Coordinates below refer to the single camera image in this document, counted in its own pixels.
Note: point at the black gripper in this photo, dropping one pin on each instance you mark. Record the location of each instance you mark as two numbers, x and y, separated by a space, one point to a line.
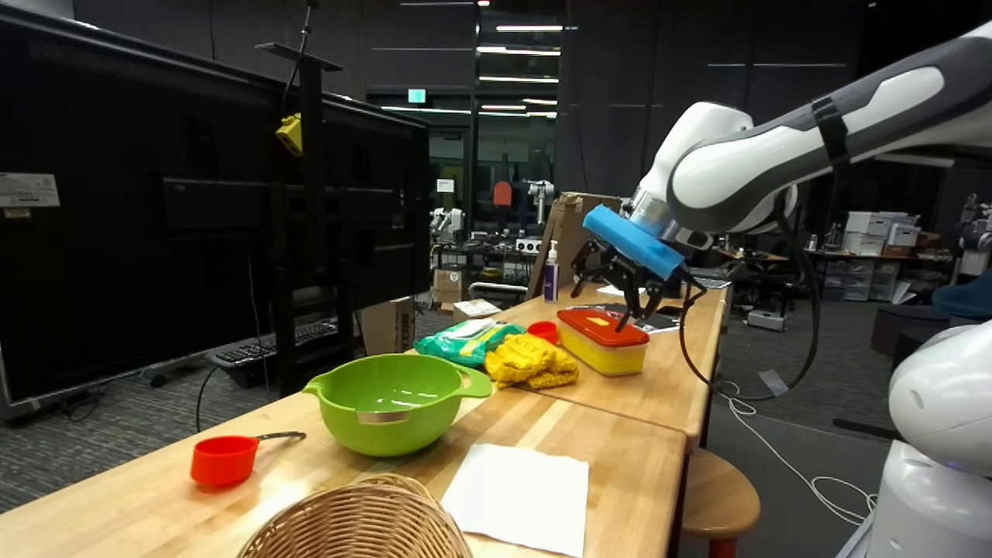
640 287

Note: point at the orange container lid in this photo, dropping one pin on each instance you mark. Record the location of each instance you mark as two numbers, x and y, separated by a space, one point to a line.
604 328

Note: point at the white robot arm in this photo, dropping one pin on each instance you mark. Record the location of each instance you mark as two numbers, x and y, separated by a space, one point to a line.
725 172

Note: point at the yellow rectangular bowl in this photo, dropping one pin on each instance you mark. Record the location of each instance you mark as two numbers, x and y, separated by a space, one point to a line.
605 358

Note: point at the green mixing bowl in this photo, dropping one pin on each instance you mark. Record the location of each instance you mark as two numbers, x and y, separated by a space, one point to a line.
394 405

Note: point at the spray bottle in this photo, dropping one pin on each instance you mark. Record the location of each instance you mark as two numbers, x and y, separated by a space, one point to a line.
551 271

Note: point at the small red cup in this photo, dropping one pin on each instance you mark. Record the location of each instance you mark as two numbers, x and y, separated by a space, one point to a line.
544 330

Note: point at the yellow knitted cloth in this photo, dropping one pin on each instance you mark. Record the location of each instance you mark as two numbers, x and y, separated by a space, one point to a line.
528 362

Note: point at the green plastic bag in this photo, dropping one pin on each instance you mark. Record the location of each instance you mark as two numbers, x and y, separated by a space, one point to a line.
466 341

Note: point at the round wooden stool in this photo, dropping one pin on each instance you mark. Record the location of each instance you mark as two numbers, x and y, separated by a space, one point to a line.
722 503

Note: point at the white paper sheet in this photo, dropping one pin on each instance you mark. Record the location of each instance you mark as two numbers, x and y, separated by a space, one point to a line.
522 497

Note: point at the wicker basket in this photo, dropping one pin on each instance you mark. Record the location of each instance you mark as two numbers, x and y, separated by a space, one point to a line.
378 515

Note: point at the large black screen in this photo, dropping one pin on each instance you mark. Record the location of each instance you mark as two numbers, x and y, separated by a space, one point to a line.
158 206

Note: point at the blue wrist camera box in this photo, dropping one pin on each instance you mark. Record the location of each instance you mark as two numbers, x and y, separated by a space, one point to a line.
634 240

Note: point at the red measuring cup with handle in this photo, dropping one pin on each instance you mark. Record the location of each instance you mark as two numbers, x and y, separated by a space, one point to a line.
228 460

